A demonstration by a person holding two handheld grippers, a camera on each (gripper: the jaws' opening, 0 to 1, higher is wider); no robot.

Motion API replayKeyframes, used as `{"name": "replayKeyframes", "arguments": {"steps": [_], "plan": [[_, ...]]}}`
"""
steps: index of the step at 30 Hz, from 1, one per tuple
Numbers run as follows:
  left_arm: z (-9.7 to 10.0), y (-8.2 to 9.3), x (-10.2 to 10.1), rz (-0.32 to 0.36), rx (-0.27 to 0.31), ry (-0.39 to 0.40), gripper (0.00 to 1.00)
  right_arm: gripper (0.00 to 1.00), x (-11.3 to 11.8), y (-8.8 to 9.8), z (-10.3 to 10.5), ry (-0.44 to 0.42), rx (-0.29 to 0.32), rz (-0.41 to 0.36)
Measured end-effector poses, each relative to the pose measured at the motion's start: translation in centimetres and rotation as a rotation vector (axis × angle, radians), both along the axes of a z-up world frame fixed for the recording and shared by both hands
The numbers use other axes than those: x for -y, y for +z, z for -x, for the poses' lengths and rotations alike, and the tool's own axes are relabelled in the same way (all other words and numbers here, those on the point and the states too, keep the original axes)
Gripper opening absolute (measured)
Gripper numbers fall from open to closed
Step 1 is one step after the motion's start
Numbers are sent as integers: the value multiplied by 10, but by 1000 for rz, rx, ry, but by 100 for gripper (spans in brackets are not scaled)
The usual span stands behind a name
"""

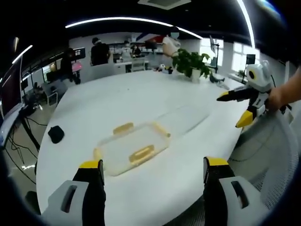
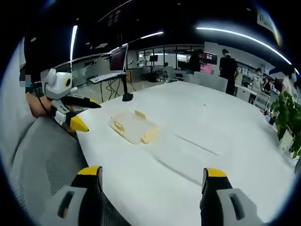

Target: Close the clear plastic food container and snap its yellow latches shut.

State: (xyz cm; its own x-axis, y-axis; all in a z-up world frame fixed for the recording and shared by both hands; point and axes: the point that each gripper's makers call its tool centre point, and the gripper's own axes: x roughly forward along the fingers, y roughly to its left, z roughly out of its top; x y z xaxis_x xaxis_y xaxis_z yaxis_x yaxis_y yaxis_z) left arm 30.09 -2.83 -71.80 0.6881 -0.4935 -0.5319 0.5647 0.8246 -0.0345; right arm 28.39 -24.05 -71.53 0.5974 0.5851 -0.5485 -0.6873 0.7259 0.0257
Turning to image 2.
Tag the grey mesh office chair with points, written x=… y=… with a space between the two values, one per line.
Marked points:
x=42 y=164

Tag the open laptop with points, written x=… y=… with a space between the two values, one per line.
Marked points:
x=117 y=58

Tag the pink lit display screen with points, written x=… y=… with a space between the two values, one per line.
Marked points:
x=209 y=62

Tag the person's white shirt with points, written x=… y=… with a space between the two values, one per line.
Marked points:
x=16 y=99

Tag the green potted plant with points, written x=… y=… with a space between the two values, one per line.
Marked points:
x=287 y=117

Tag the white office chair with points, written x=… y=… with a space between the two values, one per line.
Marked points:
x=211 y=82

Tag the clear container lid yellow latches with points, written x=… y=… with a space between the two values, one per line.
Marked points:
x=134 y=128

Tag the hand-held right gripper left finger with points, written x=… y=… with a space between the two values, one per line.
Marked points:
x=90 y=202

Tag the long ceiling light strip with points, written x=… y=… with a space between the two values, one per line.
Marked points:
x=73 y=42
x=152 y=34
x=244 y=35

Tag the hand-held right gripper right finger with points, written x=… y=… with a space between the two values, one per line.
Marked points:
x=211 y=200

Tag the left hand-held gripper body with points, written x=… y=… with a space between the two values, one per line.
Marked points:
x=58 y=86

